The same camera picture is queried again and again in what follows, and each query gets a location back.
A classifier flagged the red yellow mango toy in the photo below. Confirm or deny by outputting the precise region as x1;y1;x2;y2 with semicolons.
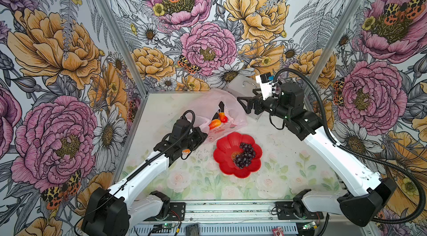
209;119;222;130

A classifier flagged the silver metal case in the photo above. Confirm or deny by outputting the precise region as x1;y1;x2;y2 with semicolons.
225;74;259;97

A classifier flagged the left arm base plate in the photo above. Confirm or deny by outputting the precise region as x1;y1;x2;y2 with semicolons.
145;202;186;222

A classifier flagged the red flower-shaped plate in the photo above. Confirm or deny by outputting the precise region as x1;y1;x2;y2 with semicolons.
213;132;262;179

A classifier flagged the dark purple grapes toy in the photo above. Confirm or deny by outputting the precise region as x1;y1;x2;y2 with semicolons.
234;143;256;169

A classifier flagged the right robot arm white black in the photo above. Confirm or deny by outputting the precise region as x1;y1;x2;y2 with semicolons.
237;83;396;227

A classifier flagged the pink plastic bag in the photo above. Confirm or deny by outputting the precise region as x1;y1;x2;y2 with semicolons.
184;89;248;143

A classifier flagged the dark avocado toy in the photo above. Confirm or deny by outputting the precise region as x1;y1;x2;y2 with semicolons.
218;101;225;113

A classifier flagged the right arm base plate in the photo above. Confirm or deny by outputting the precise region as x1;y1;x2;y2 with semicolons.
275;201;324;220

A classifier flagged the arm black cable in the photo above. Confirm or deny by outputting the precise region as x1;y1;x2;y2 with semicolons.
272;68;427;236
73;109;196;236

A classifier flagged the aluminium rail frame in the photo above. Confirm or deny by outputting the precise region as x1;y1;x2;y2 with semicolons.
128;200;381;236

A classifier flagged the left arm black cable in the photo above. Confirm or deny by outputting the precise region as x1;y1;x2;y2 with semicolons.
73;109;196;236

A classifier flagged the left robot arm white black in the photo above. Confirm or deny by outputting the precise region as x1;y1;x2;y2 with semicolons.
78;117;208;236

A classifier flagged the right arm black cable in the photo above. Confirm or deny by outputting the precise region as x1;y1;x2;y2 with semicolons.
272;68;427;236

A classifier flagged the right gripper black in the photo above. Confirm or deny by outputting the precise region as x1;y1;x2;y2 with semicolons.
238;89;292;120

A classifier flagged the red yellow peach toy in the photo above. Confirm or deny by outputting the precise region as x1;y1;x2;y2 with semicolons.
219;112;229;123

